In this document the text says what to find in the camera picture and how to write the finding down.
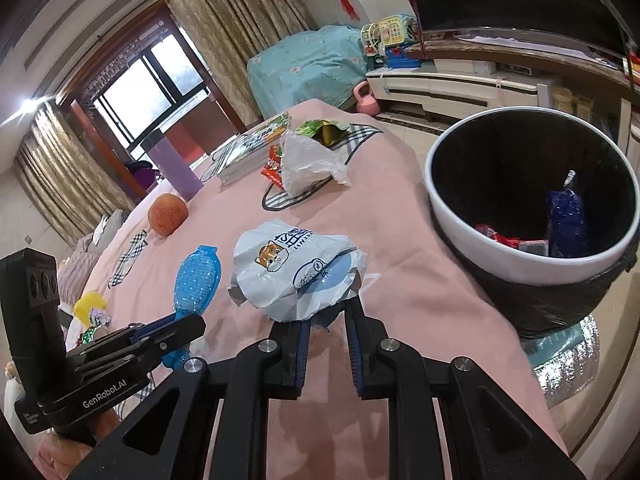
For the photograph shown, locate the beige patterned curtain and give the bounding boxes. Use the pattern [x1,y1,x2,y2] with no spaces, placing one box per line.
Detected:
[160,0,311,126]
[15,105,136,246]

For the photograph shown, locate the white rimmed trash bin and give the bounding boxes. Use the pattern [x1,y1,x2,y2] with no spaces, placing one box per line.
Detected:
[424,106,640,338]

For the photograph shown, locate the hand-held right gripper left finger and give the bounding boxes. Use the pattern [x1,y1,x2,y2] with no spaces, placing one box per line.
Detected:
[65,317,312,480]

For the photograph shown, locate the red snack packet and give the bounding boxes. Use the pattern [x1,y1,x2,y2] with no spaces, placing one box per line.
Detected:
[475,224,521,250]

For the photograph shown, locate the blue hair brush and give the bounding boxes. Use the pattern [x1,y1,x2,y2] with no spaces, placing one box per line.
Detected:
[161,245,221,370]

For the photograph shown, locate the colourful toy set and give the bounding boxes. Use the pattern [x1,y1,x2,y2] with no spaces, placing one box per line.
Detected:
[361,14,418,68]

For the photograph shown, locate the purple bottle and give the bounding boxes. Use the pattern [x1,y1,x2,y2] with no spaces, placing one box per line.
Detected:
[141,134,205,202]

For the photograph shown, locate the white cat print bag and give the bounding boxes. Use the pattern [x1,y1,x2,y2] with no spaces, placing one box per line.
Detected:
[227,219,368,323]

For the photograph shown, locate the stack of books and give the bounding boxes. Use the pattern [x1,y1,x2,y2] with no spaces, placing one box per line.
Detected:
[202,112,293,186]

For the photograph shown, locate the blue plastic tissue package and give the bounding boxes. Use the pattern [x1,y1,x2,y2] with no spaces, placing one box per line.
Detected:
[545,190,588,258]

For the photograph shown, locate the pink kettlebell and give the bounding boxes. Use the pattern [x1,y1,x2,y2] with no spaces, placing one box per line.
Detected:
[352,82,383,116]

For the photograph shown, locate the teal covered furniture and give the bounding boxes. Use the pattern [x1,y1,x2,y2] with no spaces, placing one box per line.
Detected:
[246,25,371,116]

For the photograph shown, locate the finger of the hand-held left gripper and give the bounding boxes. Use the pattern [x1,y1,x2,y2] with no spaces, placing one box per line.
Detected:
[131,315,207,368]
[75,316,177,348]

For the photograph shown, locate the silver foil bag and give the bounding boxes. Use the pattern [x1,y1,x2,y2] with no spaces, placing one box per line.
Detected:
[520,312,601,408]

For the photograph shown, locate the peach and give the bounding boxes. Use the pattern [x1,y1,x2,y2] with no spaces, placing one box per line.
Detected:
[147,192,189,237]

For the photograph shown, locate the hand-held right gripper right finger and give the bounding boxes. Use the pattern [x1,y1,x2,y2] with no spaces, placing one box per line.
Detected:
[344,300,588,480]

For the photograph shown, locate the pink printed blanket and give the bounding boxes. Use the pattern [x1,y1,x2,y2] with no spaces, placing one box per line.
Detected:
[55,99,568,480]

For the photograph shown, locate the yellow plastic item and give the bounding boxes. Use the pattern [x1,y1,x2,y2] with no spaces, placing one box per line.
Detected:
[72,292,108,323]

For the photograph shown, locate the green snack bag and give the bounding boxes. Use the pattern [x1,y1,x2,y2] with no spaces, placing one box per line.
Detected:
[296,119,353,148]

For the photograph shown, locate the pillows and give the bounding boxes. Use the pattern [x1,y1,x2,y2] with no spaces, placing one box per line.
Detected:
[57,210,131,291]

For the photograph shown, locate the white plastic bag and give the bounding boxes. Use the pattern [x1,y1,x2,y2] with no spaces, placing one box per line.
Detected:
[280,129,351,196]

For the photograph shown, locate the window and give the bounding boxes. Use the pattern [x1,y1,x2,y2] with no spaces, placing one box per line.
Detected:
[92,35,221,156]

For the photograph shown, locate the white television cabinet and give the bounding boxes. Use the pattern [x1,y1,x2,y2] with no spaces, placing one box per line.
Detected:
[365,42,640,161]

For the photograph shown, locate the person's left hand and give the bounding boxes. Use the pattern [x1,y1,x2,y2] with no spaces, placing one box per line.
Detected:
[75,407,126,448]

